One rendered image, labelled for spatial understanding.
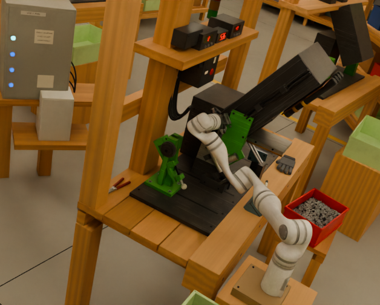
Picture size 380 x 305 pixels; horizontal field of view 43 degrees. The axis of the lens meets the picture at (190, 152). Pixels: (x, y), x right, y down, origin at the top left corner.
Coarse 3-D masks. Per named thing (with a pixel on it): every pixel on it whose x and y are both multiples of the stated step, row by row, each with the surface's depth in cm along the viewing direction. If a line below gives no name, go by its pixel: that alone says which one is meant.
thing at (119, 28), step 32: (128, 0) 164; (160, 0) 201; (192, 0) 208; (256, 0) 285; (128, 32) 173; (160, 32) 207; (128, 64) 182; (160, 64) 212; (96, 96) 185; (160, 96) 219; (96, 128) 191; (160, 128) 234; (96, 160) 197; (96, 192) 203
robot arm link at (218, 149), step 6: (216, 144) 204; (222, 144) 206; (210, 150) 206; (216, 150) 205; (222, 150) 205; (216, 156) 206; (222, 156) 206; (222, 162) 206; (222, 168) 208; (228, 168) 208; (228, 174) 207; (234, 174) 210; (234, 180) 208; (240, 180) 207; (234, 186) 208; (240, 186) 207; (240, 192) 209
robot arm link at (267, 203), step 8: (264, 192) 192; (272, 192) 194; (256, 200) 193; (264, 200) 189; (272, 200) 187; (264, 208) 187; (272, 208) 183; (280, 208) 186; (264, 216) 188; (272, 216) 182; (280, 216) 178; (272, 224) 181; (280, 224) 176; (288, 224) 173; (296, 224) 173; (280, 232) 176; (288, 232) 171; (296, 232) 171; (288, 240) 172; (296, 240) 172
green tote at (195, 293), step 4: (192, 292) 168; (196, 292) 168; (192, 296) 167; (196, 296) 168; (200, 296) 168; (204, 296) 168; (188, 300) 164; (192, 300) 169; (196, 300) 169; (200, 300) 168; (204, 300) 167; (208, 300) 166; (184, 304) 162; (188, 304) 166; (192, 304) 171; (196, 304) 170; (200, 304) 169; (204, 304) 168; (208, 304) 167; (212, 304) 166; (216, 304) 166
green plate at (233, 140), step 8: (232, 112) 235; (232, 120) 235; (240, 120) 234; (248, 120) 232; (232, 128) 236; (240, 128) 234; (248, 128) 233; (224, 136) 238; (232, 136) 236; (240, 136) 235; (224, 144) 238; (232, 144) 237; (240, 144) 235; (232, 152) 237
